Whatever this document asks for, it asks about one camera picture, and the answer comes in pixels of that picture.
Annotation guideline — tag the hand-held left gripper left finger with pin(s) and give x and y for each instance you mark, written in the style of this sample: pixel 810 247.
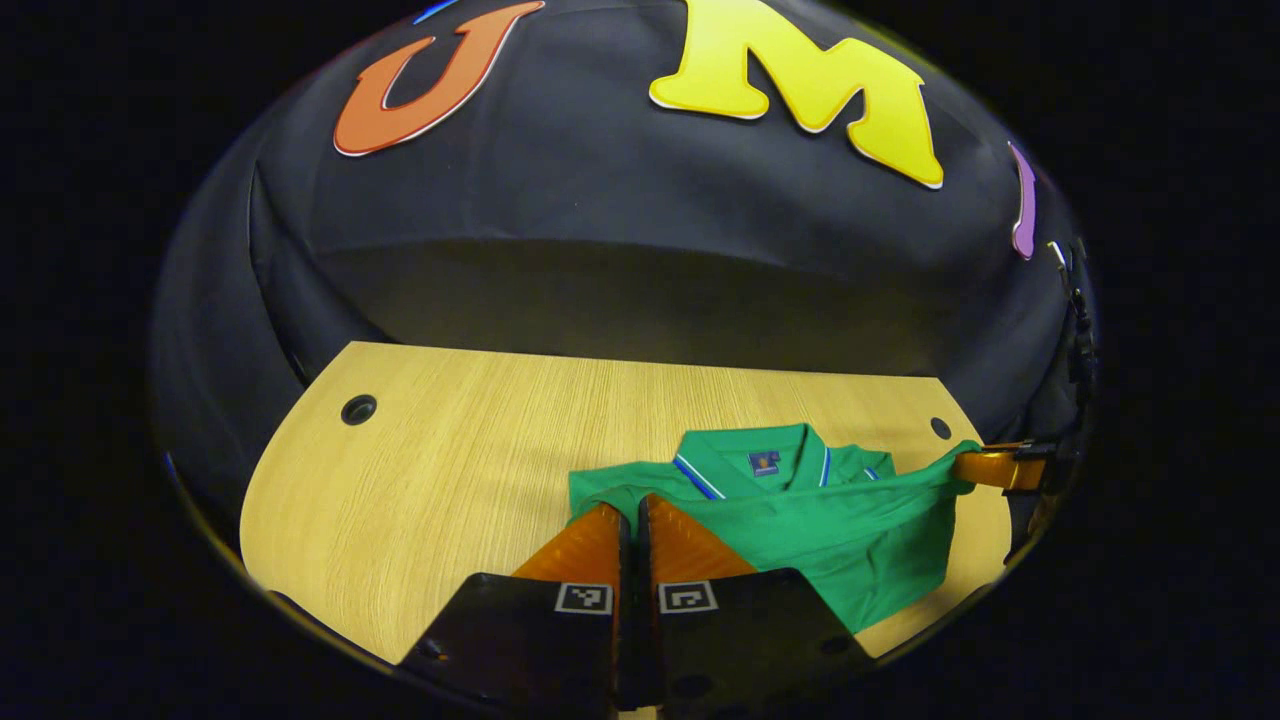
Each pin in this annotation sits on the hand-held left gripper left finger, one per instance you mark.
pixel 520 640

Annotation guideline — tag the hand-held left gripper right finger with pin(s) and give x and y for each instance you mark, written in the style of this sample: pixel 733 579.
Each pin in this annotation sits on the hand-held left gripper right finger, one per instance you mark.
pixel 750 640

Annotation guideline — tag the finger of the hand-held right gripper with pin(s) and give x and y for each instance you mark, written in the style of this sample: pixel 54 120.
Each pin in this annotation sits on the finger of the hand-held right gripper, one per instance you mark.
pixel 990 470

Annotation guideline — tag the green T-shirt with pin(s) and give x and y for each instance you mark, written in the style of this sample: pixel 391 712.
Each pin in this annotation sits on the green T-shirt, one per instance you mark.
pixel 850 520

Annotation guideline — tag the black backdrop cloth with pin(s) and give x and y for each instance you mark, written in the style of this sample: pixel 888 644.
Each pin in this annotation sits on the black backdrop cloth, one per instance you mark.
pixel 620 200

